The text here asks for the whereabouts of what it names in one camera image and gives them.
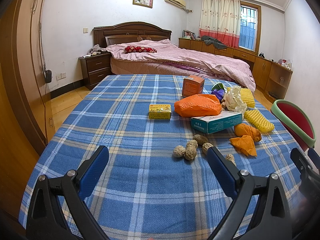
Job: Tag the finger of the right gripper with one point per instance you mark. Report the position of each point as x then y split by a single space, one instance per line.
315 158
309 186

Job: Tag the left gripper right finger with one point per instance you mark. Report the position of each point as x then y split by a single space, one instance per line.
271 218

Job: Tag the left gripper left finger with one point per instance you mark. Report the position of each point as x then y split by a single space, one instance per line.
45 216

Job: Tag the red bin green rim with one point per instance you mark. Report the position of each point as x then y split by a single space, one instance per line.
296 122

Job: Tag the orange peel flat piece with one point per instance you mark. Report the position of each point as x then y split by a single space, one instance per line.
245 145

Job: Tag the yellow foam net near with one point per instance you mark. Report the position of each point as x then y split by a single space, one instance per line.
259 121

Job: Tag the peanut behind finger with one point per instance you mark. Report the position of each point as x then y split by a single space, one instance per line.
230 158

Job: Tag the long wooden cabinet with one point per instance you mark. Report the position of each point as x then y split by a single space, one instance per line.
270 77

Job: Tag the items on corner shelf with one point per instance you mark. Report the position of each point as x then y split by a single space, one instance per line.
285 63

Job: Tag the white crumpled paper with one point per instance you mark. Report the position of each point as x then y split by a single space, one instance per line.
232 100

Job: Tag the peanut right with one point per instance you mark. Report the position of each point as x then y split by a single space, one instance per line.
205 147

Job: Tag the peanut middle long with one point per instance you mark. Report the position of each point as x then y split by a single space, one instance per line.
191 150

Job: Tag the teal white medicine box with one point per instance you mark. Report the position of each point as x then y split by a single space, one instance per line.
216 123

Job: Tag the peanut top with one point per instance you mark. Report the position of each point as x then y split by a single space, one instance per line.
200 139

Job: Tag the green snack wrapper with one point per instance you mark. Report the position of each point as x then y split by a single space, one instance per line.
218 86

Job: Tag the peanut left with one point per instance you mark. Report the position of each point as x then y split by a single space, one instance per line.
179 151

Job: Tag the orange foam net bag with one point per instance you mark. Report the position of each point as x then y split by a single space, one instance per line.
198 105

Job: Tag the orange cardboard box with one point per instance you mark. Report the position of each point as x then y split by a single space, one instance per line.
192 85

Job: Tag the window with bars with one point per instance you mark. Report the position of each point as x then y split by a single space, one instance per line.
250 26

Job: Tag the pink quilt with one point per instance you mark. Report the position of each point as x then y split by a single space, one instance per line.
237 70

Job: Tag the yellow small box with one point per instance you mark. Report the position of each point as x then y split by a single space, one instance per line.
159 112

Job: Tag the grey clothes on cabinet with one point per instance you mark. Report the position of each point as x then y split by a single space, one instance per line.
214 41

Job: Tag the dark wooden nightstand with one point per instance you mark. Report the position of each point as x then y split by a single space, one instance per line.
95 69

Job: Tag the floral curtain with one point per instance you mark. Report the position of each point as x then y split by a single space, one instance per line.
220 19

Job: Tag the books on cabinet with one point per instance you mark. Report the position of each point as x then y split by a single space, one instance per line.
189 35

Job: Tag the clutter on nightstand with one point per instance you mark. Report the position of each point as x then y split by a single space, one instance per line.
94 51

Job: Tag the wooden wardrobe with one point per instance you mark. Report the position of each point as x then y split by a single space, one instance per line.
22 68

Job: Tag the red floral pillow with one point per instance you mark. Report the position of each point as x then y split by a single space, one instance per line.
138 49

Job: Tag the wall socket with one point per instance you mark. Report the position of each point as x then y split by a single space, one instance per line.
61 76

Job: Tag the light switch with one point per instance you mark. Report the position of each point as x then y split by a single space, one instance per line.
85 30

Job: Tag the wall air conditioner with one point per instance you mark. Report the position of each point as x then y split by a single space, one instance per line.
178 3

